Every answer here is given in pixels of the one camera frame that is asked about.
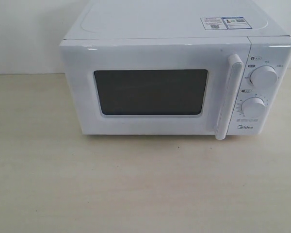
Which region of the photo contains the white microwave door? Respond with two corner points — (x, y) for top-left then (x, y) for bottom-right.
(60, 37), (251, 140)

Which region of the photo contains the white microwave oven body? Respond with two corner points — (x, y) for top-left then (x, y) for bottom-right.
(62, 0), (291, 136)

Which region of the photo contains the printed paper instruction sheet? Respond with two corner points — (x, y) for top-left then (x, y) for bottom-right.
(201, 17), (252, 31)

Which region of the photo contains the lower white timer knob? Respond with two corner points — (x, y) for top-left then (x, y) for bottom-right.
(241, 97), (266, 118)

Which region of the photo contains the upper white control knob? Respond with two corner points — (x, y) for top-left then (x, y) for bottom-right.
(250, 66), (278, 89)

